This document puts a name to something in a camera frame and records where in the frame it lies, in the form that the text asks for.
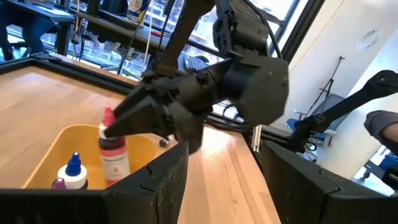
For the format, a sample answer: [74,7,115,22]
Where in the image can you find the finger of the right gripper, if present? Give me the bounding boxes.
[104,95,174,139]
[113,82,157,118]

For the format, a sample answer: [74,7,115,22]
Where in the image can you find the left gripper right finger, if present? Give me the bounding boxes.
[260,140,398,224]

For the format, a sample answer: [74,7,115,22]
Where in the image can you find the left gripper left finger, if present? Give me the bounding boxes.
[0,141,190,224]

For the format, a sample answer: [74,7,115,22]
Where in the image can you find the blue-capped food coloring bottle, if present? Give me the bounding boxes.
[57,152,89,190]

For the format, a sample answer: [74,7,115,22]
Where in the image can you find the purple-capped food coloring bottle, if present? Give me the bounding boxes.
[51,177,67,190]

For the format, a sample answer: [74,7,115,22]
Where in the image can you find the pink-capped food coloring bottle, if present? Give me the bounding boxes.
[98,106,131,187]

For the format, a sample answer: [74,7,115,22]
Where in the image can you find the yellow plastic bin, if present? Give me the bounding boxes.
[21,124,159,190]

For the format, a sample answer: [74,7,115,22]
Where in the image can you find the person's forearm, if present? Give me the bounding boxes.
[363,110,398,154]

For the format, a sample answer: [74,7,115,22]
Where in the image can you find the black jointed arm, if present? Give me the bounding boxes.
[292,70,398,153]

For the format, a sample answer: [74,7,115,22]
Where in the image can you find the dark grey desk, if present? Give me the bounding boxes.
[76,11,177,58]

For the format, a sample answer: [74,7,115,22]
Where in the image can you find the blue chair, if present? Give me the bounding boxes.
[285,93,340,138]

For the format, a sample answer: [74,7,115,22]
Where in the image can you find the black tripod stand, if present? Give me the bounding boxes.
[310,55,346,110]

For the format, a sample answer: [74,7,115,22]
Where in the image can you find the person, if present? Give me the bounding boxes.
[0,0,62,62]

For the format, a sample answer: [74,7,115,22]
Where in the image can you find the black office desk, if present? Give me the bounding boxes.
[0,0,77,57]

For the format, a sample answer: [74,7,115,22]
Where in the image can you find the black window frame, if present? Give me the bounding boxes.
[267,0,327,63]

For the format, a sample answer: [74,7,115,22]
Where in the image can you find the round white wall fixture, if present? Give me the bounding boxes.
[356,29,384,51]

